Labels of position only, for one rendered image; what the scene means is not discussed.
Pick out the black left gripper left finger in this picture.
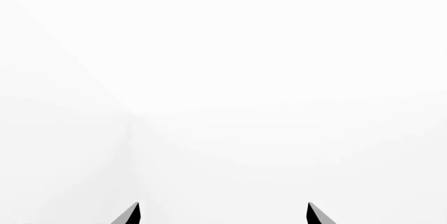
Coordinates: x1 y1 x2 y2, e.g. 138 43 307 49
110 201 142 224

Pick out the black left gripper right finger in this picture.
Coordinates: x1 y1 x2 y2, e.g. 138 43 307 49
306 201 338 224

